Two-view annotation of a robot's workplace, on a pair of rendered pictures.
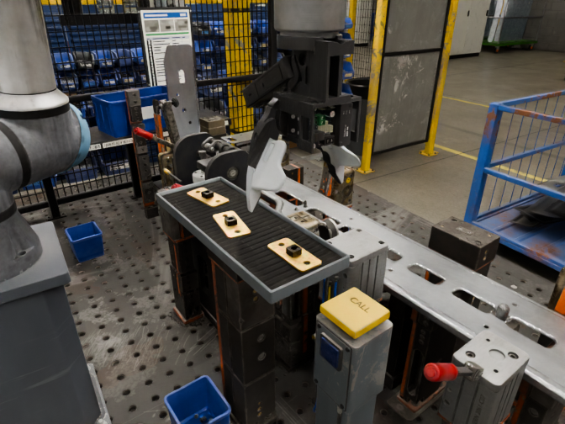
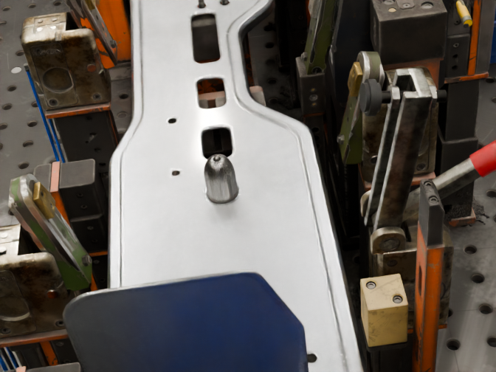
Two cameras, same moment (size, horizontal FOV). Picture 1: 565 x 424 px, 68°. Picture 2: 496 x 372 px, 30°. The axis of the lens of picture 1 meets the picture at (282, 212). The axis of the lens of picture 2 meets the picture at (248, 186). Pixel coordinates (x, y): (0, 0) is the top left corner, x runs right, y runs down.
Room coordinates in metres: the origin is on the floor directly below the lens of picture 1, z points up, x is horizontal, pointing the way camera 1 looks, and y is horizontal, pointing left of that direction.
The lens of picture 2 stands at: (1.78, 0.57, 1.67)
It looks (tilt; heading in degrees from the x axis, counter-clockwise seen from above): 45 degrees down; 217
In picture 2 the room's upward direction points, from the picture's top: 8 degrees counter-clockwise
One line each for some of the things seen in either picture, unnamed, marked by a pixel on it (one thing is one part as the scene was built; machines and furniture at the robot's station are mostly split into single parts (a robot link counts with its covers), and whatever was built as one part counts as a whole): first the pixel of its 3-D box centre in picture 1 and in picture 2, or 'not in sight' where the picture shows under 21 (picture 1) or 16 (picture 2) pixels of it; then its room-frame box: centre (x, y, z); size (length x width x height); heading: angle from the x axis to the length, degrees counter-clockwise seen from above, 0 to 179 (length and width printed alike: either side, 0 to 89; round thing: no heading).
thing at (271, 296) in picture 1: (240, 225); not in sight; (0.60, 0.07, 1.16); 0.37 x 0.14 x 0.02; 37
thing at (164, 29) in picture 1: (168, 48); not in sight; (1.86, 0.47, 1.30); 0.23 x 0.02 x 0.31; 127
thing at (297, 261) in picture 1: (293, 251); not in sight; (0.51, -0.02, 1.17); 0.08 x 0.04 x 0.01; 36
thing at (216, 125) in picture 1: (215, 161); not in sight; (1.66, 0.28, 0.88); 0.08 x 0.08 x 0.36; 37
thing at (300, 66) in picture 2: not in sight; (315, 153); (1.03, 0.12, 0.84); 0.04 x 0.03 x 0.29; 37
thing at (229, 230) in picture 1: (230, 221); not in sight; (0.60, 0.08, 1.17); 0.08 x 0.04 x 0.01; 26
